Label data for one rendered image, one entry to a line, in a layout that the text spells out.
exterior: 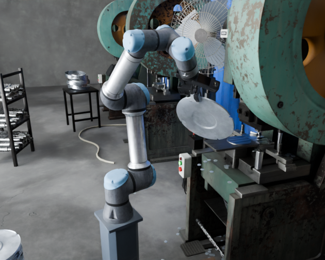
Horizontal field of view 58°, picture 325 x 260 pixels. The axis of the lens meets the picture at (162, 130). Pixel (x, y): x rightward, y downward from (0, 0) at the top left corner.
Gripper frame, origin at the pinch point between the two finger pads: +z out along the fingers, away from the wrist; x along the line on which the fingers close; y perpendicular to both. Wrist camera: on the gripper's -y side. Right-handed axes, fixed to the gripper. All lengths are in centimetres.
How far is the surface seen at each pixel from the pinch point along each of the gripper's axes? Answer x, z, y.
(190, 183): 21, 63, 11
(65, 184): 26, 121, 137
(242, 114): -9.8, 26.1, -16.3
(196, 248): 56, 68, 1
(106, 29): -196, 155, 190
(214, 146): 10.1, 26.4, -5.4
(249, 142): 1.8, 33.9, -21.4
